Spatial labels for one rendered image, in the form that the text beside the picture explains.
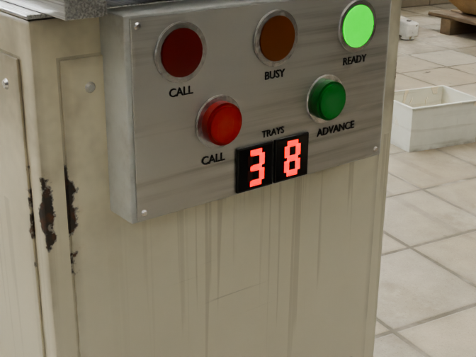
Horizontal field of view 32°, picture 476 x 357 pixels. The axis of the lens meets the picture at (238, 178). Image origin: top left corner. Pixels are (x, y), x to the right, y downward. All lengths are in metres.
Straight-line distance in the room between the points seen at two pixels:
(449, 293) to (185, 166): 1.46
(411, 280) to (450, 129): 1.06
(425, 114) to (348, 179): 2.16
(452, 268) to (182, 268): 1.51
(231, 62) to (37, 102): 0.13
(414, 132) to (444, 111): 0.14
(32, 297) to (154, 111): 0.17
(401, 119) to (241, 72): 2.34
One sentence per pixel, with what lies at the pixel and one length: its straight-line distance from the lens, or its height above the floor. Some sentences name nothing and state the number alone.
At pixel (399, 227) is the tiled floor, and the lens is 2.28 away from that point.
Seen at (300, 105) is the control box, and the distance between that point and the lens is 0.61.
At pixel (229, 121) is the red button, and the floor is 0.76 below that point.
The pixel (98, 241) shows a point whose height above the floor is 0.68.
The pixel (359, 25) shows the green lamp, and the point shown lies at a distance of 0.63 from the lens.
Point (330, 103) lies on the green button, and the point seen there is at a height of 0.76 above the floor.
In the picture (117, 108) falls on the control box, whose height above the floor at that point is 0.78.
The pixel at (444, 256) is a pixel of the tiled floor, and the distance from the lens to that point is 2.14.
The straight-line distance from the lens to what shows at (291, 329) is 0.73.
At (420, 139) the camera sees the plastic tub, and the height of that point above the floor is 0.04.
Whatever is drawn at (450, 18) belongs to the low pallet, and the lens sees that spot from 4.98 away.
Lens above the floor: 0.93
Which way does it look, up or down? 21 degrees down
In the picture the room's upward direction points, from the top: 1 degrees clockwise
